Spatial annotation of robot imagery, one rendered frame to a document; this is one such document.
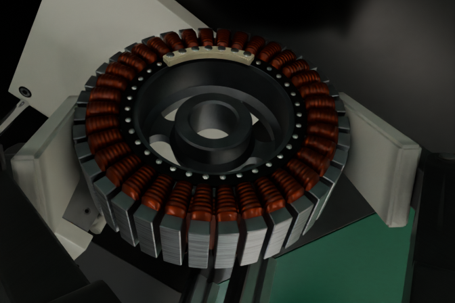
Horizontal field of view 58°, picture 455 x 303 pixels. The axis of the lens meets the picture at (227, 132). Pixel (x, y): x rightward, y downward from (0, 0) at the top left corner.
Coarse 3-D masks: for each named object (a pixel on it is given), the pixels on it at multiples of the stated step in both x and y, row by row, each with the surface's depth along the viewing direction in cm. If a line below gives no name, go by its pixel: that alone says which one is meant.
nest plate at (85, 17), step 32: (64, 0) 24; (96, 0) 24; (128, 0) 23; (160, 0) 23; (32, 32) 27; (64, 32) 26; (96, 32) 25; (128, 32) 25; (160, 32) 24; (32, 64) 29; (64, 64) 28; (96, 64) 27; (32, 96) 31; (64, 96) 30
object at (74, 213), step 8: (80, 184) 36; (80, 192) 35; (88, 192) 36; (72, 200) 35; (80, 200) 35; (88, 200) 35; (72, 208) 34; (80, 208) 35; (88, 208) 35; (96, 208) 35; (64, 216) 34; (72, 216) 34; (80, 216) 34; (88, 216) 35; (96, 216) 35; (80, 224) 34; (88, 224) 34
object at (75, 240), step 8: (64, 224) 23; (72, 224) 24; (56, 232) 23; (64, 232) 23; (72, 232) 23; (80, 232) 24; (64, 240) 23; (72, 240) 23; (80, 240) 23; (88, 240) 24; (72, 248) 24; (80, 248) 23; (72, 256) 24
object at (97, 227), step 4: (100, 216) 36; (96, 220) 36; (100, 220) 36; (104, 220) 36; (96, 224) 36; (100, 224) 36; (104, 224) 36; (92, 228) 36; (96, 228) 36; (100, 228) 36; (92, 232) 36; (96, 232) 36; (100, 232) 36
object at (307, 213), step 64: (128, 64) 18; (192, 64) 19; (256, 64) 19; (128, 128) 16; (192, 128) 18; (320, 128) 16; (128, 192) 14; (192, 192) 14; (256, 192) 14; (320, 192) 15; (192, 256) 15; (256, 256) 15
